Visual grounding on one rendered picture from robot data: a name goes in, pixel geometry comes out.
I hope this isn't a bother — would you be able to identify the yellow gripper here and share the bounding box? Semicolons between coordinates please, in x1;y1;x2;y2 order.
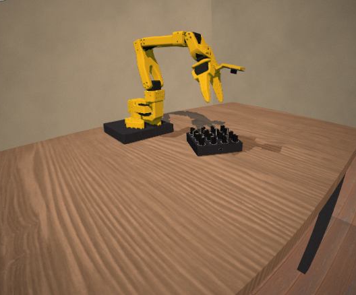
191;59;245;103

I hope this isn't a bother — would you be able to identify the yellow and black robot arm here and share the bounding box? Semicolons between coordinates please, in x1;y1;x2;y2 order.
125;31;215;129

